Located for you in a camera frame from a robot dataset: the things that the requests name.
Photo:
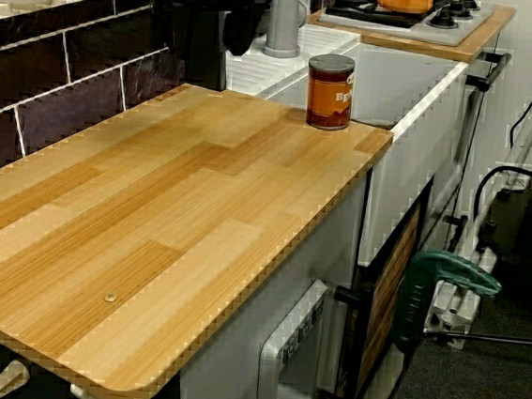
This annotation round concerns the orange beans can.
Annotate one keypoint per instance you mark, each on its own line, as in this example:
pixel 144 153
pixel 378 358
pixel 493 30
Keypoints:
pixel 328 97

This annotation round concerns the white toy kitchen sink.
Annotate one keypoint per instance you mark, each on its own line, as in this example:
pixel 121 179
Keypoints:
pixel 416 153

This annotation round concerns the wooden cutting board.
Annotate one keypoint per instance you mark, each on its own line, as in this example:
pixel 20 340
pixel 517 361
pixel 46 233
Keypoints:
pixel 151 221

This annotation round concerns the wooden slat drawer front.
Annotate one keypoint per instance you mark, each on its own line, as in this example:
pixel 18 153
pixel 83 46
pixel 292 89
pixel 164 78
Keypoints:
pixel 389 287

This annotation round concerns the white dishwasher door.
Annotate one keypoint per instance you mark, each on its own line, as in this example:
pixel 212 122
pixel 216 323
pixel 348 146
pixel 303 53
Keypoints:
pixel 275 351

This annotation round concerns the white kitchen cabinet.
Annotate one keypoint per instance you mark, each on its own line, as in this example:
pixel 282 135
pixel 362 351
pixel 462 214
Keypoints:
pixel 230 370

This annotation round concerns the grey curved kitchen faucet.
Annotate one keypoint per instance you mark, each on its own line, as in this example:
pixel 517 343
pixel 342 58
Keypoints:
pixel 283 17

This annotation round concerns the brass screw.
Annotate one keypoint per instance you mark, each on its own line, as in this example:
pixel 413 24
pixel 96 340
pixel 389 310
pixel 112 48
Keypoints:
pixel 110 297

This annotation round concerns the green clamp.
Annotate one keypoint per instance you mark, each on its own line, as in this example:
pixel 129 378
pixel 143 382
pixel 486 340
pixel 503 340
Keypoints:
pixel 431 291

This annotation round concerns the black stove grate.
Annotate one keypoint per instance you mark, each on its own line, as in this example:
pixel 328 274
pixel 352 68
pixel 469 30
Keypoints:
pixel 359 13

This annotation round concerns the grey stove top plate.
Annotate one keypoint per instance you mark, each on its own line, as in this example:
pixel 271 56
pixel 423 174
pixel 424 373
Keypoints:
pixel 451 33

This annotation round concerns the wooden counter under stove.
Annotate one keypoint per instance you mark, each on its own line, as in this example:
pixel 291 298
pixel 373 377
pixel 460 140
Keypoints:
pixel 491 35

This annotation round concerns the white cabinet knob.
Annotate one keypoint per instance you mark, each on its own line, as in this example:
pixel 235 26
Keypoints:
pixel 6 379

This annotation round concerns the dark vertical kitchen post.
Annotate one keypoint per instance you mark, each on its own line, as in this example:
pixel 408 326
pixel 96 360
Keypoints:
pixel 197 37

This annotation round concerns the aluminium frame rail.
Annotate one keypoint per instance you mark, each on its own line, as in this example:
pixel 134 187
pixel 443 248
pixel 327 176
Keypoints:
pixel 448 317

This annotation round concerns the white metal frame bar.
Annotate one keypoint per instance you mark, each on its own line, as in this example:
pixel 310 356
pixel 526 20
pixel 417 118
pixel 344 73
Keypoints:
pixel 524 153

